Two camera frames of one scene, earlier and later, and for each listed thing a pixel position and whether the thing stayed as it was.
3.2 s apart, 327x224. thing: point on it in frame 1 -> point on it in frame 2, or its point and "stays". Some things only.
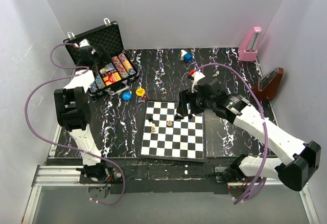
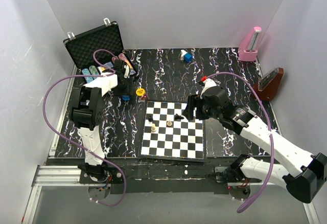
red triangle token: x=144 y=97 stays
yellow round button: x=140 y=92 stays
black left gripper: x=97 y=54 -> x=127 y=91
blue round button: x=126 y=95 stays
